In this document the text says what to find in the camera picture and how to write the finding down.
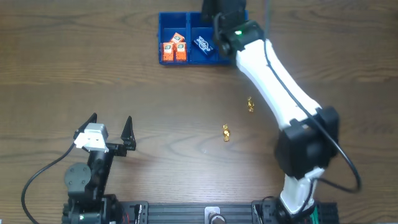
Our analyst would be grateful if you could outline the orange candy box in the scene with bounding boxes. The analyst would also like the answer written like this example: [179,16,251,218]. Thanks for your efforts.
[174,42,188,62]
[170,32,186,44]
[162,42,175,62]

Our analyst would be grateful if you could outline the mounting rail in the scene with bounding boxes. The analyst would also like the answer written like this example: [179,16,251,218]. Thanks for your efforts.
[119,200,340,224]

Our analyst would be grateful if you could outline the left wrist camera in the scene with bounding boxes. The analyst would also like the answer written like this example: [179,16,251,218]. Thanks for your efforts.
[73,123,109,154]

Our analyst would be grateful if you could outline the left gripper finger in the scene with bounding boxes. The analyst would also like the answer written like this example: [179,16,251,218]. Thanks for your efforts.
[120,115,137,152]
[73,112,98,140]

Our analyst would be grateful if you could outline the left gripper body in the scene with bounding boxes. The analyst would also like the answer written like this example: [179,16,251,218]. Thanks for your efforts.
[107,143,128,157]

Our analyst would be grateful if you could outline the gold candy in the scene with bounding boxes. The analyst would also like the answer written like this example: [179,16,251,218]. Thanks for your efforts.
[221,123,231,142]
[246,96,256,114]

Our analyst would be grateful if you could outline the blue tray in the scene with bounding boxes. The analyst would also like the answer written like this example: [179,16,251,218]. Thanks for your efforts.
[157,10,249,66]

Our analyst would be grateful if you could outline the blue candy pack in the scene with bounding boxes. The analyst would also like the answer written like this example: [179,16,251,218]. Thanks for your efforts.
[192,35,216,58]

